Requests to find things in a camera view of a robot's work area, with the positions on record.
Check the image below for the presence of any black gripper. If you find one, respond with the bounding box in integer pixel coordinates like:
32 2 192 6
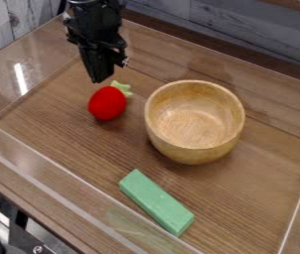
64 0 128 83

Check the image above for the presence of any green rectangular block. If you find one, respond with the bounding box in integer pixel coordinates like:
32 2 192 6
117 169 195 237

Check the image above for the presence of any wooden bowl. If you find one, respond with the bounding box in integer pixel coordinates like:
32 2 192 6
144 79 244 165

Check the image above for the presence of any red plush strawberry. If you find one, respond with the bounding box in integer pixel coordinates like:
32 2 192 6
86 80 132 121

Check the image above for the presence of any black table leg bracket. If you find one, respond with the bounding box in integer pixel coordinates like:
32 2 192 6
7 210 56 254

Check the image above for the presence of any clear acrylic front barrier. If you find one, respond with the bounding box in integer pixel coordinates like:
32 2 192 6
0 129 202 254

